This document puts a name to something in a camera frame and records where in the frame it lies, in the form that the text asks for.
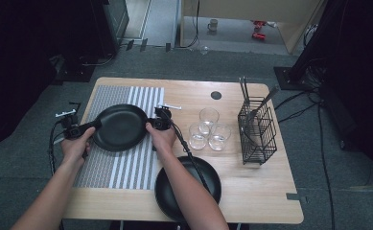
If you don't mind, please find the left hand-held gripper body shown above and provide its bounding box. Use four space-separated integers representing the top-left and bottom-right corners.
55 108 82 141

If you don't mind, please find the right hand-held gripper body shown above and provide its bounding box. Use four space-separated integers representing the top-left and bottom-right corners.
153 103 182 131

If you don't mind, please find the black round plate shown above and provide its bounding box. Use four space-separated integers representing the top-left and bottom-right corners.
92 103 150 152
154 155 222 224

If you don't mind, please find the clear drinking glass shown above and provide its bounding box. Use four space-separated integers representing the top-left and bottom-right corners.
188 123 211 151
198 107 221 136
208 123 232 151

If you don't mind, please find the black wire cutlery basket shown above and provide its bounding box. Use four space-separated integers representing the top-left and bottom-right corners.
237 95 278 166

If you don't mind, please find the person's right hand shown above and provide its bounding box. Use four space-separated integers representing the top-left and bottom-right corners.
145 123 177 155

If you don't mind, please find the person's left hand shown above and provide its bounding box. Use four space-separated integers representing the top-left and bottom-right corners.
59 126 96 165

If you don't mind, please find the grey white striped placemat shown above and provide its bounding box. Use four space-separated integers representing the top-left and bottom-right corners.
73 84 165 191

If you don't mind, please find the metal chopstick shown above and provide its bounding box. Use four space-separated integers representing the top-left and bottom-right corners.
239 76 246 104
243 76 250 104

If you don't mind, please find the dark cabinet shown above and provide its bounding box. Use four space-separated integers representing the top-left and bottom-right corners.
91 0 130 60

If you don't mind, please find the silver metal utensil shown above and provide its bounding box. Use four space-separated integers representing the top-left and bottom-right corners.
249 85 280 121

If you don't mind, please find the grey mug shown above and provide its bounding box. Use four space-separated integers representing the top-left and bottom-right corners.
207 18 220 33

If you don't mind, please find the black stand base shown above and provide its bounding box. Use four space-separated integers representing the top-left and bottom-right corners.
273 65 307 92

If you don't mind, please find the light wooden cabinet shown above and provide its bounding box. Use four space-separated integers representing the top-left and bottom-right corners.
178 0 327 56

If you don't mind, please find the grey tape strip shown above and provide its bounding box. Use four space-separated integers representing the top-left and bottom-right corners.
285 192 309 205

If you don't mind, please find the left hand-held gripper cable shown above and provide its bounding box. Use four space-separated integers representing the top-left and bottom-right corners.
48 123 65 176

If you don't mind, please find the hand-held gripper cable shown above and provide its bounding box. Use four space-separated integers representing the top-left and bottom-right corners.
170 122 213 194
48 123 65 176

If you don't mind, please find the right hand-held gripper cable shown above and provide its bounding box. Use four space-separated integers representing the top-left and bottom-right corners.
170 122 213 194

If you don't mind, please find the black hanging cable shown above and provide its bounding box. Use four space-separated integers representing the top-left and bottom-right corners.
178 0 201 49

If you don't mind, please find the black floor cable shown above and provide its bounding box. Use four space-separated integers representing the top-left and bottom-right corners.
278 102 319 124
316 104 336 230
274 89 319 111

